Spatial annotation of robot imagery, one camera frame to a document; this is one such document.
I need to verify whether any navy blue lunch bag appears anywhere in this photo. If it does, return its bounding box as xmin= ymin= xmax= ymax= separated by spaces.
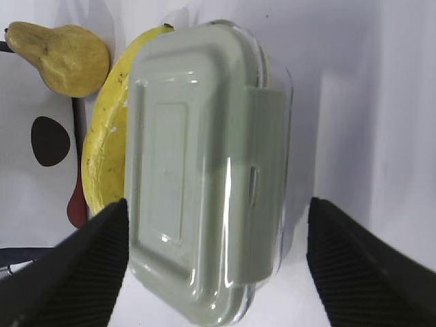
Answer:
xmin=1 ymin=247 xmax=52 ymax=279

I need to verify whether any green lidded glass container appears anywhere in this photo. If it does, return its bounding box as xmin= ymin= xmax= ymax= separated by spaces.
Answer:
xmin=125 ymin=20 xmax=292 ymax=326

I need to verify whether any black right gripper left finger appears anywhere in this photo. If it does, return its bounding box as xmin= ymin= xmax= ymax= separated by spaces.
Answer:
xmin=1 ymin=199 xmax=129 ymax=326

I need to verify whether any yellow banana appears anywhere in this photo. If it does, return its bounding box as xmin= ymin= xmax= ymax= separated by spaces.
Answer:
xmin=81 ymin=24 xmax=174 ymax=215

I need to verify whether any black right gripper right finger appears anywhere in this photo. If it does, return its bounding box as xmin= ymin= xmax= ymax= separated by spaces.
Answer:
xmin=307 ymin=198 xmax=435 ymax=326

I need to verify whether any yellow pear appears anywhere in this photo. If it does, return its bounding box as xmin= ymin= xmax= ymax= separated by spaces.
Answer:
xmin=5 ymin=22 xmax=110 ymax=98

